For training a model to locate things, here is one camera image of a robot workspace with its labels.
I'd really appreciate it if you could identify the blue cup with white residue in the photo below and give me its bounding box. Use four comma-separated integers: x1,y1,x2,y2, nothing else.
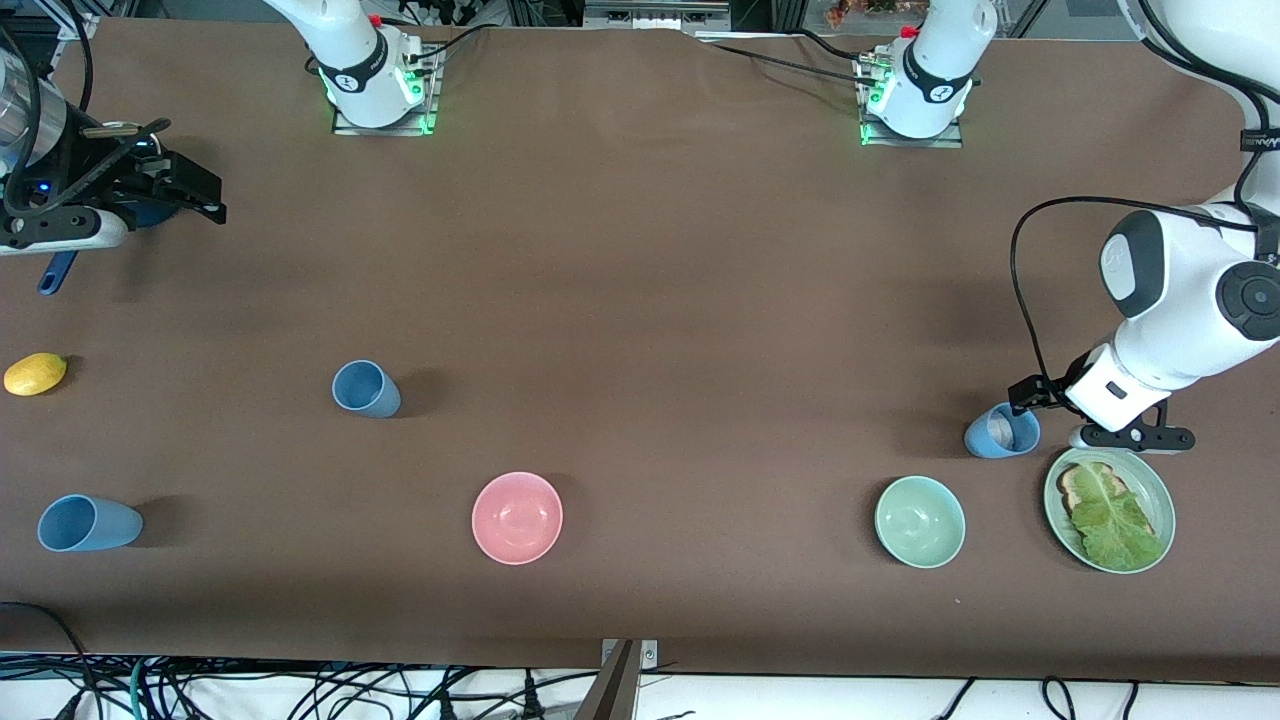
964,402,1041,459

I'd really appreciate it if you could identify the blue plastic cup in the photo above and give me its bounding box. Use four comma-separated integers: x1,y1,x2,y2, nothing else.
332,360,402,419
37,494,144,553

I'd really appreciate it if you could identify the toast slice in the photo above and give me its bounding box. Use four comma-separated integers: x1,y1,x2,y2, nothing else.
1056,461,1158,541

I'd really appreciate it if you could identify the dark blue saucepan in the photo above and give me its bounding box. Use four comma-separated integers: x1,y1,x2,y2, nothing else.
38,200,183,297

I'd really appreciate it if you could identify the pale green plate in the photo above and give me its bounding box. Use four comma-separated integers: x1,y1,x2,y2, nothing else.
1043,446,1177,575

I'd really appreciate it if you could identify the green lettuce leaf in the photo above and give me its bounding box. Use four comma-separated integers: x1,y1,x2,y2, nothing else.
1070,465,1167,571

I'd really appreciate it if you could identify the pale green bowl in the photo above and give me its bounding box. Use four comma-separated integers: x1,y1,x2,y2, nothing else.
874,475,967,570

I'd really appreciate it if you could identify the yellow lemon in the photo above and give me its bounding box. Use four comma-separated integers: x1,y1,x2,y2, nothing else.
3,352,69,397

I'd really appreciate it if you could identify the colourful toy food pile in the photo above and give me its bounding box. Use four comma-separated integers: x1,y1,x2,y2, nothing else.
825,0,926,26

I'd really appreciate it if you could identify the pink bowl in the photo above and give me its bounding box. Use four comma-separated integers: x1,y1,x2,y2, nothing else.
471,471,564,566

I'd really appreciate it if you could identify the grey control box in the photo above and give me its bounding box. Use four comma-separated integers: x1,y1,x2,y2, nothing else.
583,0,733,33

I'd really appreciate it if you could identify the dark metal bar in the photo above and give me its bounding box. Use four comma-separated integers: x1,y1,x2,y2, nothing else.
573,640,641,720

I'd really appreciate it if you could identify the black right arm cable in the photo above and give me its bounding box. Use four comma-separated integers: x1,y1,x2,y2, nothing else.
0,20,171,216

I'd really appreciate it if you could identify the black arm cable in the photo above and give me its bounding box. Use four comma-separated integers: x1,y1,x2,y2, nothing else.
0,20,171,216
1010,195,1263,396

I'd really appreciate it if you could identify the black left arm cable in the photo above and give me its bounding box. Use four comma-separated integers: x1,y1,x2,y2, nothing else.
1010,195,1263,396

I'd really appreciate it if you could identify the aluminium frame profile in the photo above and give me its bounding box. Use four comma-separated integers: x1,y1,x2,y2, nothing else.
40,0,101,41

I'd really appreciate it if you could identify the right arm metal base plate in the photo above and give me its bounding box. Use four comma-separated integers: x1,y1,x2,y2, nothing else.
332,45,441,137

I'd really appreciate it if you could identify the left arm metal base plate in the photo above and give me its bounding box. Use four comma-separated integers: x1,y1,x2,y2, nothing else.
858,55,964,149

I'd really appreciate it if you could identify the black base power cable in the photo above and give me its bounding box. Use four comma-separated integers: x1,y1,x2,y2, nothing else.
690,38,881,91
405,22,521,63
795,28,871,66

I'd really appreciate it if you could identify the black looped floor cable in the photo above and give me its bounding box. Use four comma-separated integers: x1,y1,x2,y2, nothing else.
0,600,96,720

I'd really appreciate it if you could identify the small metal table bracket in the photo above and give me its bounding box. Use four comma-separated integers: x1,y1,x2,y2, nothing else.
600,638,659,673

